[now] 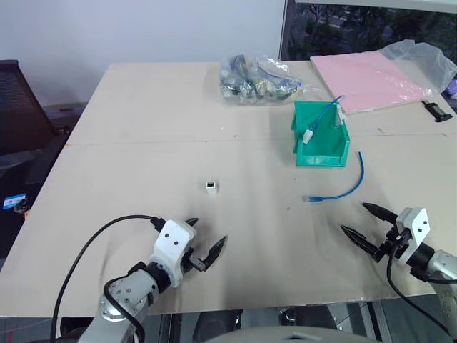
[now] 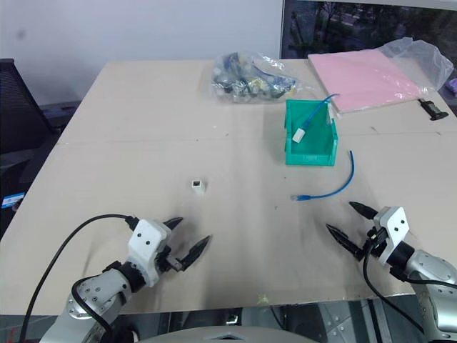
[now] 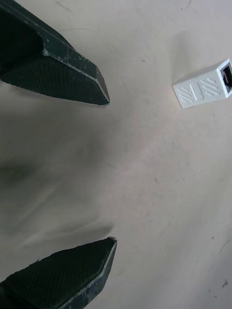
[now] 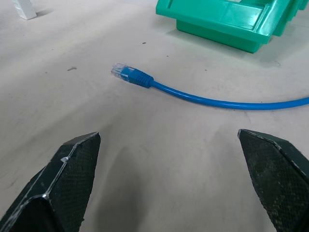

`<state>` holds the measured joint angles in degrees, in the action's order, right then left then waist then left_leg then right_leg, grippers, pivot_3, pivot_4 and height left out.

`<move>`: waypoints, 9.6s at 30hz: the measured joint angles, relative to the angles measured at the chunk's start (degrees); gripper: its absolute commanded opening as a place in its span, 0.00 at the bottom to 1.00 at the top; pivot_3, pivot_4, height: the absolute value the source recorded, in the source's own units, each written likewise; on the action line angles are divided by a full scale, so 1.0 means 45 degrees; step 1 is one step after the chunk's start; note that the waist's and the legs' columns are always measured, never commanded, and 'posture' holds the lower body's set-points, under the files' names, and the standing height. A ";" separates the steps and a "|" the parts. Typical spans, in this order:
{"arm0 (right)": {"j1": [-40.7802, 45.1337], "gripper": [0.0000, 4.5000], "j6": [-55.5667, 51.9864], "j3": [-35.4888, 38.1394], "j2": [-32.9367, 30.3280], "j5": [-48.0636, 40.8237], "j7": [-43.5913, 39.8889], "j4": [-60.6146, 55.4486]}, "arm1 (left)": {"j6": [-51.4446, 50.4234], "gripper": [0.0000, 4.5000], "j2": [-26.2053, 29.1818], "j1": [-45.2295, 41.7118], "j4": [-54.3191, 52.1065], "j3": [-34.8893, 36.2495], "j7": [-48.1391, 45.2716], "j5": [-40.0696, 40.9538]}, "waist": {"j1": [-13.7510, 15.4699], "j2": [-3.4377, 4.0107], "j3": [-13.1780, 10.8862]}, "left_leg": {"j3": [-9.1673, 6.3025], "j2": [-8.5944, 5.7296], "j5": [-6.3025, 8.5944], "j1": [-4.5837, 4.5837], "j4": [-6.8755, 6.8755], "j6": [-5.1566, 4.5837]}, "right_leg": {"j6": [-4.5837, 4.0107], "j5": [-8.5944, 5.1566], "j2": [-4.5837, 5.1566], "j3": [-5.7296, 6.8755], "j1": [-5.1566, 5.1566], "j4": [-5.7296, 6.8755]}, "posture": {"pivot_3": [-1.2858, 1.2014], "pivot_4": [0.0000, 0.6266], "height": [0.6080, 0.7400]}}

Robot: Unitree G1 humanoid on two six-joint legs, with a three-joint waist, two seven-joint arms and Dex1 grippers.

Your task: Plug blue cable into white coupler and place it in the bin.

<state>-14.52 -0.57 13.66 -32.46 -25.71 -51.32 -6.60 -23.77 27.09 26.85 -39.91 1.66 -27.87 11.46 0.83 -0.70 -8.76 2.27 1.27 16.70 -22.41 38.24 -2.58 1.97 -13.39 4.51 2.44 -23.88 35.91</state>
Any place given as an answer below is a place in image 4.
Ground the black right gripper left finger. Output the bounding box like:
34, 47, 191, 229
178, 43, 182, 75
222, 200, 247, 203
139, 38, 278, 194
0, 131, 101, 232

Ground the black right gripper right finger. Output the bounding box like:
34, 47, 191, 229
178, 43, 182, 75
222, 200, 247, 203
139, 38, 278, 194
238, 129, 309, 232

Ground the white box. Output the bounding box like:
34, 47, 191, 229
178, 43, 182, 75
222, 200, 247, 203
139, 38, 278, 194
11, 0, 38, 20

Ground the blue Ethernet cable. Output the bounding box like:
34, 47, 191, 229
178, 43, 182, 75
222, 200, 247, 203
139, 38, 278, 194
111, 62, 309, 111

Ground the green plastic bin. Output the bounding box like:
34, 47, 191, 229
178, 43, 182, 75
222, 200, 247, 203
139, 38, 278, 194
155, 0, 309, 54

